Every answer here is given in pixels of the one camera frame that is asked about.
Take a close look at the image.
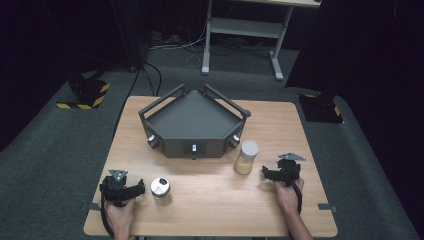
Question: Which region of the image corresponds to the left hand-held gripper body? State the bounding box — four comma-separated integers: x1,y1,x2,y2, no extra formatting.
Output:
99,168,135,208

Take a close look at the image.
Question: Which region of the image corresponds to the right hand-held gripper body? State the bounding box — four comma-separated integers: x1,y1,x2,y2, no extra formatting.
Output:
275,152,307,188

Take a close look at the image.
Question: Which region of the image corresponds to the glass jar with metal shaker lid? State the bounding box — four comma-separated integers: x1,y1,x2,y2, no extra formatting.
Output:
150,177,173,207

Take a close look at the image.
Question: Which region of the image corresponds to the glass jar with white lid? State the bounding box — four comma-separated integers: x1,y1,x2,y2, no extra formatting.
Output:
233,140,260,176

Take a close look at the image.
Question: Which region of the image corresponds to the dark grey corner rack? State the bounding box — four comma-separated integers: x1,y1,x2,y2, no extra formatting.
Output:
138,83,252,160

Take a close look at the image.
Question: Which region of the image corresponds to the person's left hand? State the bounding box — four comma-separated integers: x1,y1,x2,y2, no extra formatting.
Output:
104,197,136,234

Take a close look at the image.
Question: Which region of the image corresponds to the person's right hand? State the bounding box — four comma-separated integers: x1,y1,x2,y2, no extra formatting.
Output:
274,177,305,218

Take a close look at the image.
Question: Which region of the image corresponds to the grey tape strip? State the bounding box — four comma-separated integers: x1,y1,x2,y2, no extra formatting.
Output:
317,202,339,213
80,201,102,213

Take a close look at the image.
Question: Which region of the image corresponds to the black yellow striped stand base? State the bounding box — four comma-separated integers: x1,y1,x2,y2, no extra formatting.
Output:
55,77,111,111
297,93,345,125

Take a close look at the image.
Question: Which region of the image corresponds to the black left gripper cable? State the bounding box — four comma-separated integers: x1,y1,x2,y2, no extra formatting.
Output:
99,186,116,240

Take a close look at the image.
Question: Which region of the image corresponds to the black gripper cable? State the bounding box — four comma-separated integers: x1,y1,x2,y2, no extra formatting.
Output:
99,186,116,240
290,179,304,215

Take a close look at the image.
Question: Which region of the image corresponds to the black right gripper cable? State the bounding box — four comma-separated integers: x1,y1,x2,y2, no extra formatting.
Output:
290,179,304,215

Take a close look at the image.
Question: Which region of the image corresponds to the black floor cable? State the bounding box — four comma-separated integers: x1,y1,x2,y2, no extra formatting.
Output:
112,60,163,136

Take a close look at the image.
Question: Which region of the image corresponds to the grey metal table frame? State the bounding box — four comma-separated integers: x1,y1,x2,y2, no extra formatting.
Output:
201,0,323,82

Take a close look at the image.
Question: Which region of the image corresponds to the white floor cable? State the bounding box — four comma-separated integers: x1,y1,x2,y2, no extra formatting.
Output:
149,19,209,69

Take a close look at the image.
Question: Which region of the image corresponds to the black stand post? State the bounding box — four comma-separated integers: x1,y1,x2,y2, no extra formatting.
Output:
110,0,150,73

